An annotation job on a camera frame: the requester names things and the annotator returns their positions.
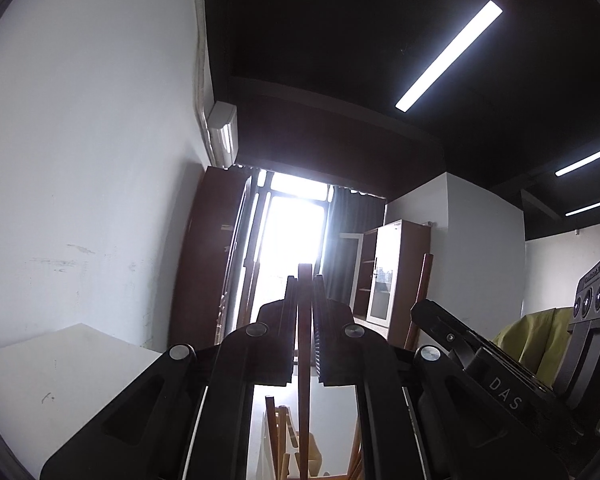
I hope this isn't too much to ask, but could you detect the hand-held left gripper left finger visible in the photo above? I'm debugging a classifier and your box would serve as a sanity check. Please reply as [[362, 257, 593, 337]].
[[40, 275, 301, 480]]

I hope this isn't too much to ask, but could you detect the tall brown wardrobe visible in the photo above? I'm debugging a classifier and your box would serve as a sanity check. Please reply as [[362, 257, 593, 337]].
[[172, 165, 253, 348]]

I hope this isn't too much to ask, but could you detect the bright glass balcony door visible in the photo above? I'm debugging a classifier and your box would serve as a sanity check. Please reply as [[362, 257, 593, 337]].
[[240, 170, 331, 321]]

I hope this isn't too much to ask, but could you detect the white air conditioner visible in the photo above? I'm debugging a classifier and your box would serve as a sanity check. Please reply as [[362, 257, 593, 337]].
[[205, 101, 239, 167]]

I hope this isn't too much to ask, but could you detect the olive green jacket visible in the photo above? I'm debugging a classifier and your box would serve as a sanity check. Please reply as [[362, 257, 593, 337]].
[[492, 307, 576, 386]]

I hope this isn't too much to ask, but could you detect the dark curtain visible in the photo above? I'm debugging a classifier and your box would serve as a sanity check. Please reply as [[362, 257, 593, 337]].
[[322, 185, 387, 306]]

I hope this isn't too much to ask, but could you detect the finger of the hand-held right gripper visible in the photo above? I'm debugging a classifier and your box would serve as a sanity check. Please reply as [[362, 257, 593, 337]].
[[411, 300, 557, 399]]

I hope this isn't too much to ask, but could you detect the white ceiling light strip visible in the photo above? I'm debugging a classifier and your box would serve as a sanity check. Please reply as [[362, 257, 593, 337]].
[[555, 141, 600, 177], [395, 0, 503, 111], [565, 196, 600, 217]]

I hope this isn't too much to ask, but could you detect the brown cabinet with glass door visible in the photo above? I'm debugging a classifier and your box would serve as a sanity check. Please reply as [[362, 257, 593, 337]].
[[350, 220, 433, 348]]

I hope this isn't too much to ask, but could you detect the white wall pipe cover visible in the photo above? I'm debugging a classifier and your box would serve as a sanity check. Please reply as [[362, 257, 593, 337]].
[[192, 0, 216, 161]]

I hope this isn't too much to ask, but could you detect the beige plastic utensil holder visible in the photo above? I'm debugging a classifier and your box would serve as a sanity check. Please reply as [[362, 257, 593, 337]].
[[260, 405, 363, 480]]

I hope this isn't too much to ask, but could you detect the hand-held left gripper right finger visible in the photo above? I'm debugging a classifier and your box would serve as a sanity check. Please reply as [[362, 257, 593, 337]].
[[312, 275, 571, 480]]

